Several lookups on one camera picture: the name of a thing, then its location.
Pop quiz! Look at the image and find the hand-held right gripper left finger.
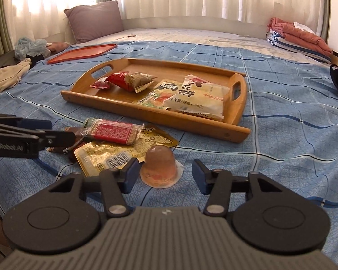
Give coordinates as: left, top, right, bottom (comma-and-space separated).
48, 157, 139, 218

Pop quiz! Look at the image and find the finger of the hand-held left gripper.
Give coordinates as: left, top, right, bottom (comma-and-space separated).
38, 131, 77, 151
0, 113, 53, 140

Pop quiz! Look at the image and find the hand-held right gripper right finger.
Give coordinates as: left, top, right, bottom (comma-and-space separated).
192, 159, 290, 218

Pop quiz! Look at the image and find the dark brown snack packet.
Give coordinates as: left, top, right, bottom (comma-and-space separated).
46, 126, 92, 161

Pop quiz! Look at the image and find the gold barcode snack packet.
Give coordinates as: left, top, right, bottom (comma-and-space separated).
74, 124, 179, 178

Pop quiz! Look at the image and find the pink jelly cup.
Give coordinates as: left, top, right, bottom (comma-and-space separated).
139, 146, 184, 188

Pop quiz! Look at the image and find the red label cracker packet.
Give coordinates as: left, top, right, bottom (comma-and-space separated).
83, 118, 145, 146

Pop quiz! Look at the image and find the small red snack packet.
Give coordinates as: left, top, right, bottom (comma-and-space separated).
89, 77, 112, 90

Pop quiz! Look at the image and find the white yellow pastry packet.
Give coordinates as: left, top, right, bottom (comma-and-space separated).
166, 79, 231, 120

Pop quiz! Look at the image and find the wooden tray with handles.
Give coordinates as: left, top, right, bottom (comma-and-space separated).
60, 58, 251, 144

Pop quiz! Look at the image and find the yellow black-label snack packet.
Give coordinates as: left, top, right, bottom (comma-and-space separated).
132, 79, 186, 110

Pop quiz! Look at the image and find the red gold snack packet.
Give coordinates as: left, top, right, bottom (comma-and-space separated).
105, 72, 158, 93

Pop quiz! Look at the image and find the red white snack packet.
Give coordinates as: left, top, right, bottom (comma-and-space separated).
184, 74, 213, 85

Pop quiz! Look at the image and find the beige cloth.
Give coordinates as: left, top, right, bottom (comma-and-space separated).
0, 58, 32, 97

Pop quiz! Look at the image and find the black cloth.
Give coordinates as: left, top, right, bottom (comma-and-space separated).
25, 51, 46, 65

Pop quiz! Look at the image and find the brown pink cloth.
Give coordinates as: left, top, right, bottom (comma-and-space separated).
48, 42, 71, 53

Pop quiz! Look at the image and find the red plastic lid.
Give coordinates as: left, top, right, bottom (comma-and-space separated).
47, 43, 118, 65

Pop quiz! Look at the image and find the blue checked blanket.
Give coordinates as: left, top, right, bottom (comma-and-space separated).
0, 41, 338, 262

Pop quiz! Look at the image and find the purple pillow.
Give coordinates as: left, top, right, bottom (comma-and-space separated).
64, 0, 124, 45

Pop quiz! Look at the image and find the beige mattress sheet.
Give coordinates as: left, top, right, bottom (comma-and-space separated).
70, 27, 331, 64

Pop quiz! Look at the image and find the grey bed headboard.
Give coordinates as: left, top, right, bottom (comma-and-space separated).
121, 15, 272, 38

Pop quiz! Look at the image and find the folded blue striped towel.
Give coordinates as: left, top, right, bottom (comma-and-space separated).
266, 27, 331, 64

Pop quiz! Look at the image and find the white cloth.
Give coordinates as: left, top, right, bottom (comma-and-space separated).
293, 21, 316, 33

